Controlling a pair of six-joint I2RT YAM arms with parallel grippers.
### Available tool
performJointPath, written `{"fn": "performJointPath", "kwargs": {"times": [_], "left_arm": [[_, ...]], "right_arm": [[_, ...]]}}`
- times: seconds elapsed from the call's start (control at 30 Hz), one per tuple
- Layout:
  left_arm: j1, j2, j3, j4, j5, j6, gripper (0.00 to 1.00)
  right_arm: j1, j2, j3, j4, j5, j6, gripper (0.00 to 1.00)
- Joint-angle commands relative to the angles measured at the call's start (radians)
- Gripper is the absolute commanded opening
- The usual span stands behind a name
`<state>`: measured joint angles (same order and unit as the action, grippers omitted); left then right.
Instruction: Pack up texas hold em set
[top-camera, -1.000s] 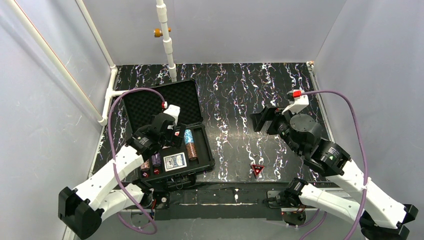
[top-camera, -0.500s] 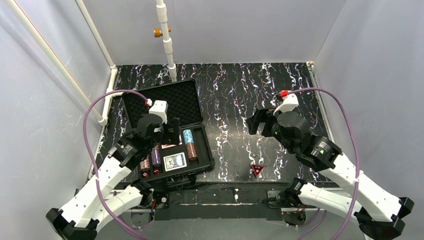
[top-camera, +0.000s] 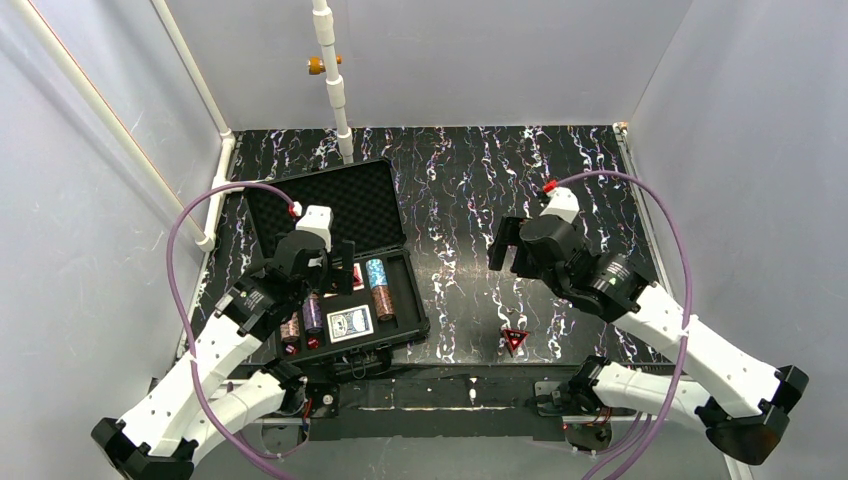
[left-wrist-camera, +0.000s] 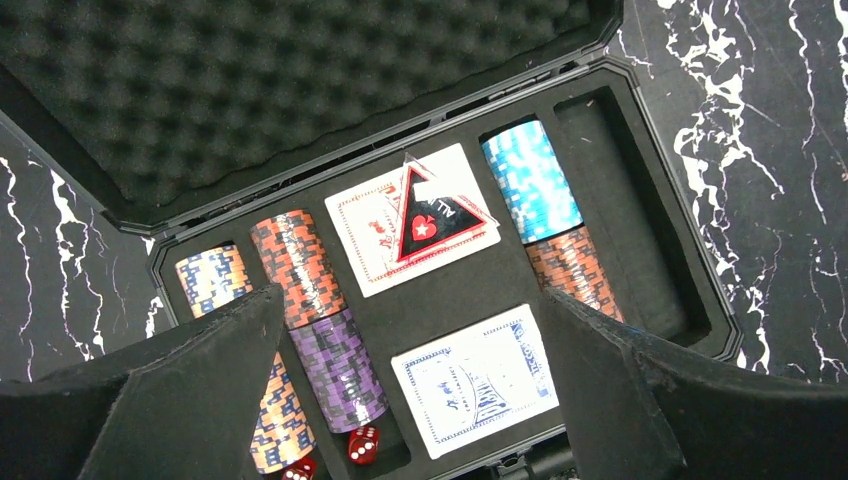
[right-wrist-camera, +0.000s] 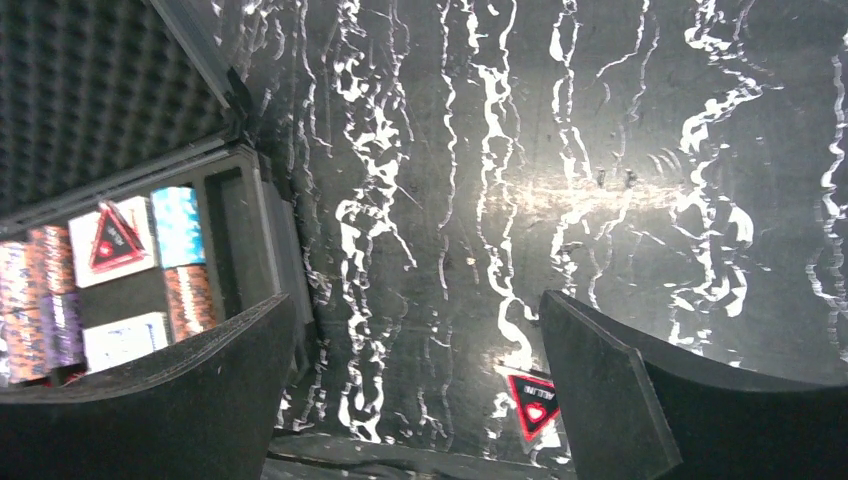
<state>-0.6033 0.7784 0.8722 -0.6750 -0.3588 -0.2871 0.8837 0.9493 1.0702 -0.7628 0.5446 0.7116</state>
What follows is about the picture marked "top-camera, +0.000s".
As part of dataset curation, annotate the blue poker chip stack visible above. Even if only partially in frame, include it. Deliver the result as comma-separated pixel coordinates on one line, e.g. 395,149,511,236
366,258,388,288

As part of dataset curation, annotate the red playing card deck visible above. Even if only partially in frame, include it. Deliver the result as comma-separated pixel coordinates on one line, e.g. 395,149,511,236
353,263,365,291

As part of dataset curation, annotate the brown poker chip stack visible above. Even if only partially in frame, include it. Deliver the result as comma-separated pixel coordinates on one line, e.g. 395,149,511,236
371,285,395,322

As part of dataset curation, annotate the red triangle dealer button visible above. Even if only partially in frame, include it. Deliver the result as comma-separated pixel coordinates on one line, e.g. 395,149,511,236
501,328,530,357

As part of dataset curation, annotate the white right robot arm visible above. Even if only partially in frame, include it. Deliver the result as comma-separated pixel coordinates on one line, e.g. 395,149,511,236
488,215,809,465

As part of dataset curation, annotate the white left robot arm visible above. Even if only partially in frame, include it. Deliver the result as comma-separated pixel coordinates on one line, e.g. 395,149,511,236
91,230,355,479

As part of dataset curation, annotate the orange-purple chip stack in case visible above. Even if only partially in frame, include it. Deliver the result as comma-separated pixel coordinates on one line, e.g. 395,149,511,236
302,293,324,335

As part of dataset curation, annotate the white-blue chip stack in case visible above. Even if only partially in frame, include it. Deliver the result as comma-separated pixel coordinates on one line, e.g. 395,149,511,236
280,313,301,344

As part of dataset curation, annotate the black foam-lined poker case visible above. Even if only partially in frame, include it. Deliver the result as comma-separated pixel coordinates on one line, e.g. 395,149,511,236
245,159,430,378

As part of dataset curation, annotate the white pvc pole with orange knob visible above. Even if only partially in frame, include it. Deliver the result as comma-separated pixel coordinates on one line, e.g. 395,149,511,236
312,0,354,164

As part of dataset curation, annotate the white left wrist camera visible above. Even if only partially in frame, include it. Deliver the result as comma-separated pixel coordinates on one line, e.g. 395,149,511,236
289,202,334,252

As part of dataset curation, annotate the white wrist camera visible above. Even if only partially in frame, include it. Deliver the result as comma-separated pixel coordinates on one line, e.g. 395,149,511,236
540,180,580,224
289,202,334,252

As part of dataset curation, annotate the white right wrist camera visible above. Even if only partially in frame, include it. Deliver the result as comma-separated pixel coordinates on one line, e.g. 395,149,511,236
540,180,580,224

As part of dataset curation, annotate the white pvc frame pipe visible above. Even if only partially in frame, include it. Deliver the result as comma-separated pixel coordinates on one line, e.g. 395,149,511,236
11,1,238,253

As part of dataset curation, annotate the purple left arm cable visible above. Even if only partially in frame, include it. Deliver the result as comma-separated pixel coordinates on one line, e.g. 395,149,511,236
165,181,306,480

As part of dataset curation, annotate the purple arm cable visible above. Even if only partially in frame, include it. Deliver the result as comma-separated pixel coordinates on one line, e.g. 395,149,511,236
165,181,306,480
543,170,694,480

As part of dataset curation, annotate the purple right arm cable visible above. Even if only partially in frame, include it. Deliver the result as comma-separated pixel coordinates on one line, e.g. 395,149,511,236
543,170,694,480

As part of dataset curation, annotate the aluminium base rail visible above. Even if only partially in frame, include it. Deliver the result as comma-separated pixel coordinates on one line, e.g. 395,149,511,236
125,374,753,480

